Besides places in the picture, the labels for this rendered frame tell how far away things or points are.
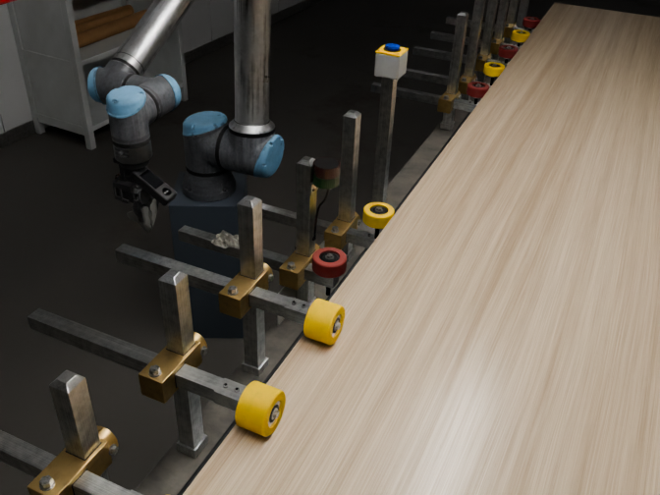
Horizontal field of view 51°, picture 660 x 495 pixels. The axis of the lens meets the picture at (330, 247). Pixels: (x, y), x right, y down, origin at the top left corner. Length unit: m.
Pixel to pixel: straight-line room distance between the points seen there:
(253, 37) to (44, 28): 2.15
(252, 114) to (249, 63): 0.16
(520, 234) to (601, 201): 0.31
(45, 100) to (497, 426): 3.55
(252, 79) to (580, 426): 1.40
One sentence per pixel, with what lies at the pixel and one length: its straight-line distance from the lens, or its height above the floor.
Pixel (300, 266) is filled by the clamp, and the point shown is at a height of 0.87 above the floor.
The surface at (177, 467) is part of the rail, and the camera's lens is 1.43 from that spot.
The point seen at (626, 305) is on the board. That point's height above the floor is 0.90.
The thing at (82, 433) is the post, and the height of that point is 1.02.
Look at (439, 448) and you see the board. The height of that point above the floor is 0.90.
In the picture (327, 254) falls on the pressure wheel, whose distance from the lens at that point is 1.58.
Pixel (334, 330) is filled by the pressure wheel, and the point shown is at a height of 0.93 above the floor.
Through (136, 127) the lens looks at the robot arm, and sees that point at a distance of 1.69.
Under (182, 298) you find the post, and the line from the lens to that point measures 1.17.
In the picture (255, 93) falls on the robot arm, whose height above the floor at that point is 1.00.
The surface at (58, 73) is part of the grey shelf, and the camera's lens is 4.17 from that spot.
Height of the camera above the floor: 1.81
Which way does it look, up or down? 34 degrees down
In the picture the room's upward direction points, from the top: 2 degrees clockwise
